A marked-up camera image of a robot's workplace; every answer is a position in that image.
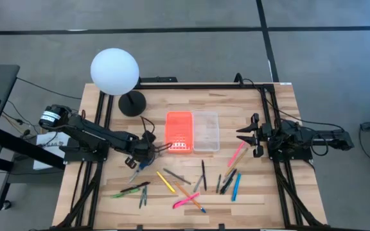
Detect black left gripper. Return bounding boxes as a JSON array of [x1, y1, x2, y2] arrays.
[[125, 138, 161, 170]]

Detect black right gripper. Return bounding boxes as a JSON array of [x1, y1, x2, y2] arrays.
[[235, 112, 271, 158]]

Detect blue handled scissors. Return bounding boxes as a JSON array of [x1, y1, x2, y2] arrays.
[[128, 160, 152, 183]]

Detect pink highlighter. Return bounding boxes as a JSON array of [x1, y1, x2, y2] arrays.
[[172, 191, 201, 210], [227, 141, 247, 168]]

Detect dark marker pen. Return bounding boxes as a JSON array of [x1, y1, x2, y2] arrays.
[[119, 181, 152, 194], [220, 169, 238, 196]]

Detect plain wooden pencil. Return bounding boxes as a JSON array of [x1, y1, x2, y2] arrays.
[[224, 147, 249, 178]]

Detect yellow highlighter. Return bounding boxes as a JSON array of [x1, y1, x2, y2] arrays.
[[155, 170, 177, 194]]

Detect long grey pen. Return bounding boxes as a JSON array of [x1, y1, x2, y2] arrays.
[[163, 167, 193, 186]]

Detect green highlighter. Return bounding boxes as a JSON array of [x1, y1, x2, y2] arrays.
[[110, 187, 141, 199]]

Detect orange plastic box lid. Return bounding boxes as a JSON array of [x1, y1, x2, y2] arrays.
[[164, 110, 195, 155]]

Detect blue highlighter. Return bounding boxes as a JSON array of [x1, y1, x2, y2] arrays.
[[231, 173, 242, 203]]

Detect grey marker pen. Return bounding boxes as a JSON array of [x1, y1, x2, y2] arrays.
[[193, 175, 204, 194]]

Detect black pen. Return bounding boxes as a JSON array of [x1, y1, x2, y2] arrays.
[[201, 159, 207, 192]]

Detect clear plastic supply box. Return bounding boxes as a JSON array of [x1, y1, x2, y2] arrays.
[[191, 110, 221, 153]]

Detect white printed paper box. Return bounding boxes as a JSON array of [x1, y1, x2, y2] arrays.
[[32, 131, 72, 171]]

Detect black power strip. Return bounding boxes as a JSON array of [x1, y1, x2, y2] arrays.
[[139, 76, 179, 83]]

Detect white globe lamp black base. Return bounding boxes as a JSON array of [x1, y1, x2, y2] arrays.
[[90, 47, 147, 117]]

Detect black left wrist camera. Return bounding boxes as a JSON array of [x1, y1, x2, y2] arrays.
[[142, 130, 157, 142]]

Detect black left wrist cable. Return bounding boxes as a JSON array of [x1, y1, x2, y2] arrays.
[[139, 115, 173, 154]]

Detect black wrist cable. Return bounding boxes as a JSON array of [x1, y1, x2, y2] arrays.
[[310, 133, 330, 157], [139, 115, 173, 154]]

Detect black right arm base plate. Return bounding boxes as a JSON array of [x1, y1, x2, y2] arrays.
[[267, 146, 314, 163]]

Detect long black frame cable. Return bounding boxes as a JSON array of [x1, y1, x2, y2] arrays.
[[234, 73, 346, 132]]

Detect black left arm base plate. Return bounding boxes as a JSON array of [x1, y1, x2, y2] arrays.
[[63, 146, 109, 163]]

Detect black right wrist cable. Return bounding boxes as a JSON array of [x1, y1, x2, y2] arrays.
[[310, 133, 330, 157]]

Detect black floor cable bundle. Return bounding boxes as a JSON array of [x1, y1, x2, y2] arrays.
[[1, 99, 43, 139]]

